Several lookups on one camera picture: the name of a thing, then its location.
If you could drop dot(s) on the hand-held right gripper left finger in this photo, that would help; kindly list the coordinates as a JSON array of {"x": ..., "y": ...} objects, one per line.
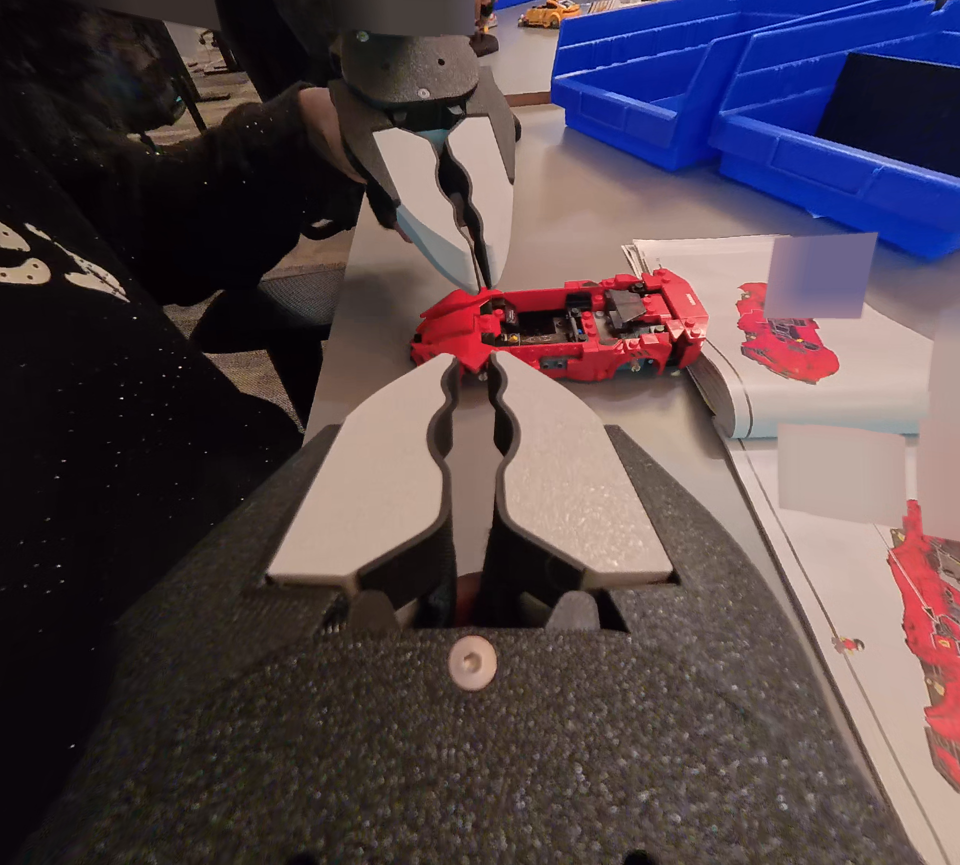
[{"x": 367, "y": 497}]

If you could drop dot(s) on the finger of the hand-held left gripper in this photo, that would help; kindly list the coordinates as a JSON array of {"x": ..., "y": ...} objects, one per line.
[
  {"x": 409, "y": 182},
  {"x": 487, "y": 190}
]

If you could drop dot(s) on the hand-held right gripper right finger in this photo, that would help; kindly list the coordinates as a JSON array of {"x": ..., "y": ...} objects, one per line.
[{"x": 577, "y": 497}]

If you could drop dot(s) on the red lego car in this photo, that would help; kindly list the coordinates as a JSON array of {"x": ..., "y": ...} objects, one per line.
[{"x": 600, "y": 355}]

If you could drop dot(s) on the person's left forearm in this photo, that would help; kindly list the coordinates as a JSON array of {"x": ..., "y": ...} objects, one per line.
[{"x": 240, "y": 205}]

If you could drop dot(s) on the yellow lego car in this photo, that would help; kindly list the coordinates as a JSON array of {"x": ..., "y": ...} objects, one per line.
[{"x": 551, "y": 14}]

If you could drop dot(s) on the lego instruction booklet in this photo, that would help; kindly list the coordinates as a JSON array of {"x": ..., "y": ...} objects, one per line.
[{"x": 825, "y": 580}]

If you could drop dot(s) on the person's left hand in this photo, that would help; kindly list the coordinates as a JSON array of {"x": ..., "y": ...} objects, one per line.
[{"x": 324, "y": 122}]

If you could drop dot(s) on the large blue storage bin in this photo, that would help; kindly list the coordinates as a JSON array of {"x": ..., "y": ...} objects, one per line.
[
  {"x": 825, "y": 167},
  {"x": 637, "y": 122}
]

